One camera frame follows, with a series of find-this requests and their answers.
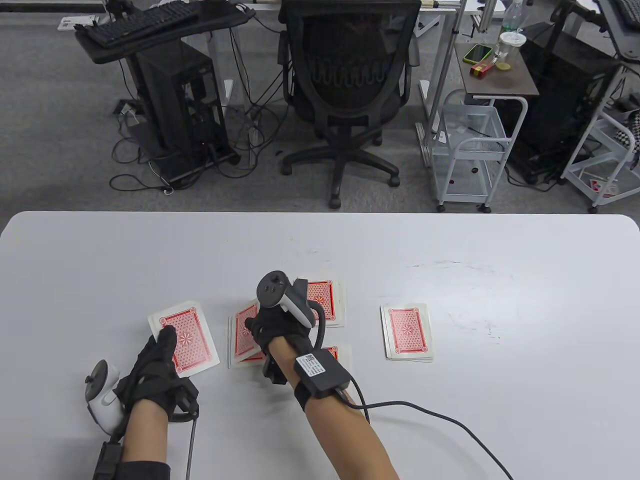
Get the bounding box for person's left hand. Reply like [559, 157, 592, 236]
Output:
[114, 325, 200, 423]

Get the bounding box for person's right hand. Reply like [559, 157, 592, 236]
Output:
[243, 302, 321, 385]

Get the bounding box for red-backed playing card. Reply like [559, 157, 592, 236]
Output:
[233, 300, 266, 362]
[320, 345, 353, 376]

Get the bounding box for stack of red-backed cards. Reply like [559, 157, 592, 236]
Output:
[147, 300, 221, 378]

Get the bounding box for person's left forearm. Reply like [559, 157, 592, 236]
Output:
[120, 400, 171, 466]

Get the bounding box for person's right forearm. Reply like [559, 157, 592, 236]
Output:
[270, 336, 401, 480]

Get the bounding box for grey tracking controller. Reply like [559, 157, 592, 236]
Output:
[256, 270, 327, 353]
[85, 359, 125, 435]

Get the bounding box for black computer tower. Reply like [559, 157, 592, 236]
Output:
[134, 41, 232, 167]
[505, 22, 626, 187]

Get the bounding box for black mesh office chair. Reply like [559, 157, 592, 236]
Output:
[277, 0, 422, 210]

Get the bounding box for black keyboard tray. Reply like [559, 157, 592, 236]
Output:
[597, 0, 640, 62]
[75, 0, 256, 65]

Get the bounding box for brown side table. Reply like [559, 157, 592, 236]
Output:
[454, 42, 540, 99]

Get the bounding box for black keyboard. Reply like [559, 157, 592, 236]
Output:
[87, 1, 201, 47]
[612, 0, 640, 29]

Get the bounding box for green-cased phone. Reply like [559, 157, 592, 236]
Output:
[463, 43, 493, 64]

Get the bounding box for glass jar white lid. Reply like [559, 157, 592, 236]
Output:
[495, 32, 527, 72]

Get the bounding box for white paper sheet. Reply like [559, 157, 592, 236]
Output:
[57, 15, 99, 32]

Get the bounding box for clear plastic bottle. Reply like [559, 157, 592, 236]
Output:
[501, 0, 526, 35]

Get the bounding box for black white checkered cloth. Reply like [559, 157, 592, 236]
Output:
[612, 112, 640, 154]

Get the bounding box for black wrist module cable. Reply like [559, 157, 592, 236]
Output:
[185, 420, 199, 480]
[345, 380, 515, 480]

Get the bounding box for tangle of black floor cables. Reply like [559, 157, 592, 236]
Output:
[109, 97, 282, 196]

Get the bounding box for white wire cart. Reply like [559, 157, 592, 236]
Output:
[429, 89, 530, 215]
[560, 72, 640, 214]

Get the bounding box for silver metal post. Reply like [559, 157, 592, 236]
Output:
[416, 0, 469, 168]

